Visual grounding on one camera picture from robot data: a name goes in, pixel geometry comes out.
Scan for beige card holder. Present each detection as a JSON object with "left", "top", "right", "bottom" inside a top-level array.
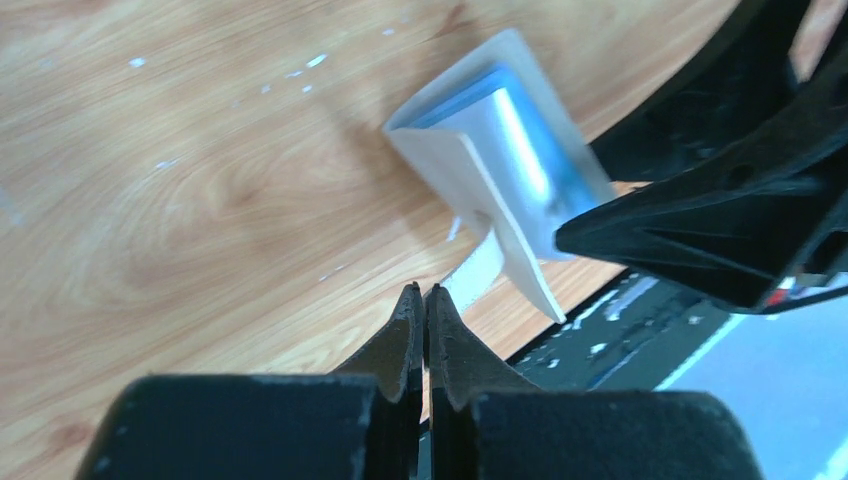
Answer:
[{"left": 383, "top": 29, "right": 616, "bottom": 323}]

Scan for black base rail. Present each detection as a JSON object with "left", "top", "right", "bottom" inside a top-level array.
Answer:
[{"left": 507, "top": 271, "right": 743, "bottom": 391}]

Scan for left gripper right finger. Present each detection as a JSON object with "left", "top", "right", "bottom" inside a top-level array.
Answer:
[{"left": 424, "top": 284, "right": 540, "bottom": 479}]

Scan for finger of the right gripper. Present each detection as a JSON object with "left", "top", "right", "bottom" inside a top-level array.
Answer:
[
  {"left": 591, "top": 0, "right": 810, "bottom": 182},
  {"left": 555, "top": 39, "right": 848, "bottom": 313}
]

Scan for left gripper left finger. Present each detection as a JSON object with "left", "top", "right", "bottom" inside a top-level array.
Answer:
[{"left": 332, "top": 282, "right": 424, "bottom": 479}]

